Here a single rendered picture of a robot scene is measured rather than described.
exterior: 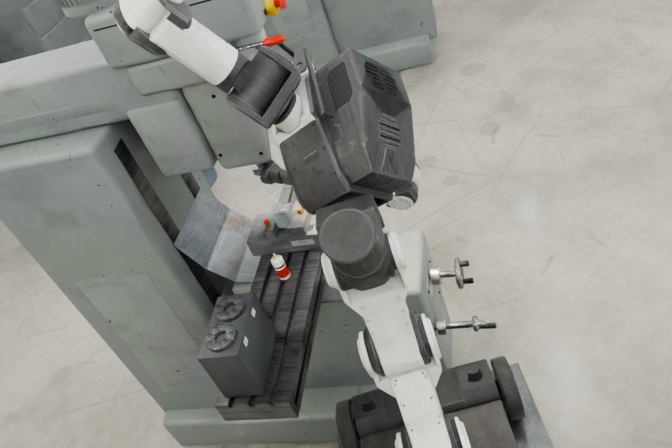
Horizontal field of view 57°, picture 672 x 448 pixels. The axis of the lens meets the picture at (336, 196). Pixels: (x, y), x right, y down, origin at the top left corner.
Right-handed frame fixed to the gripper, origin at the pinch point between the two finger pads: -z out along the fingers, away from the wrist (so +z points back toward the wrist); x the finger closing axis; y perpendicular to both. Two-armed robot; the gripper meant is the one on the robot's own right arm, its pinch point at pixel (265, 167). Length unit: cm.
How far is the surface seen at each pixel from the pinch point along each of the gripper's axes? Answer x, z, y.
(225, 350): 59, 26, 12
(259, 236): 10.7, -6.2, 23.3
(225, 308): 47, 16, 12
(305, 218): 1.4, 9.7, 19.7
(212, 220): 9.1, -31.7, 22.5
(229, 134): 9.5, 3.7, -21.0
